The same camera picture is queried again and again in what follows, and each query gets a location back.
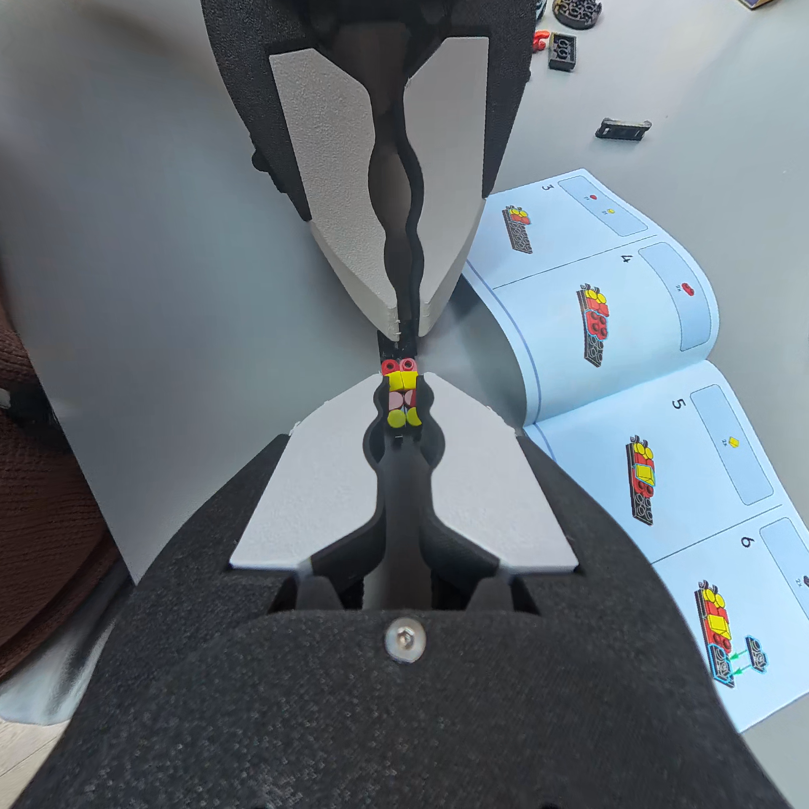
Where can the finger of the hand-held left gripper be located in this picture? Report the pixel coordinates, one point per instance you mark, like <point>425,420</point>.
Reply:
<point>328,139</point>
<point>452,145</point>

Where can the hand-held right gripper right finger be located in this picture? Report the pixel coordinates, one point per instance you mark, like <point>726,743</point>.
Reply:
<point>493,493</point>

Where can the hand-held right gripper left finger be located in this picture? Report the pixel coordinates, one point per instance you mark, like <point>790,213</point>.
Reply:
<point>303,493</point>

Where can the red yellow black brick assembly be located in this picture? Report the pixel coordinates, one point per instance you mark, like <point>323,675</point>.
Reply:
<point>402,381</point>

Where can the grey desk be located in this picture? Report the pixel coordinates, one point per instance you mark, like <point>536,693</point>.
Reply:
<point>158,253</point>

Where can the small red toy brick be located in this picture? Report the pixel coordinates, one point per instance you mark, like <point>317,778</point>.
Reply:
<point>541,40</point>

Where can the square black toy brick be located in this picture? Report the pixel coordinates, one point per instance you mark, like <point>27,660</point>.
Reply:
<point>562,52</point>

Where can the open blue instruction booklet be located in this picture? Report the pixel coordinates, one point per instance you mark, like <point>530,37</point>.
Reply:
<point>569,354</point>

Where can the long black toy brick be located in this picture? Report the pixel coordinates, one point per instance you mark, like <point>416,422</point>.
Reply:
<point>622,129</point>

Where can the round black toy brick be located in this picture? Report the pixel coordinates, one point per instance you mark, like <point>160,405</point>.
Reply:
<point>576,11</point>

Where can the brown knit sweater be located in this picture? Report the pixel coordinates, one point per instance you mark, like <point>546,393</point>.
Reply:
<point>44,537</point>

